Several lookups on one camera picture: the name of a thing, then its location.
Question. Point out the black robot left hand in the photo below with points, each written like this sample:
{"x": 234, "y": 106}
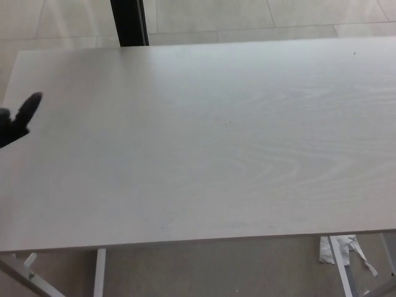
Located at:
{"x": 18, "y": 127}

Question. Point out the black vertical pillar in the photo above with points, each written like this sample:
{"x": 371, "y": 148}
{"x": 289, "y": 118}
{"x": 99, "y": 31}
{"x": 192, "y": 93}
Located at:
{"x": 128, "y": 21}

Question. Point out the grey diagonal table brace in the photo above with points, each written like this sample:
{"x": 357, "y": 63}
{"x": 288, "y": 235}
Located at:
{"x": 26, "y": 280}

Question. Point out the white metal table leg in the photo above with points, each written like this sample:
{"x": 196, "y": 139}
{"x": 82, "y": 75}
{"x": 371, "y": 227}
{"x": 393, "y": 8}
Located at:
{"x": 341, "y": 266}
{"x": 100, "y": 272}

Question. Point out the white crumpled paper scrap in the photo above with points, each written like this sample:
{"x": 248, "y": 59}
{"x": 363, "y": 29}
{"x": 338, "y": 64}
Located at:
{"x": 326, "y": 252}

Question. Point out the white metal hook bracket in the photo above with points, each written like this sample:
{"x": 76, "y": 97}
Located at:
{"x": 30, "y": 261}

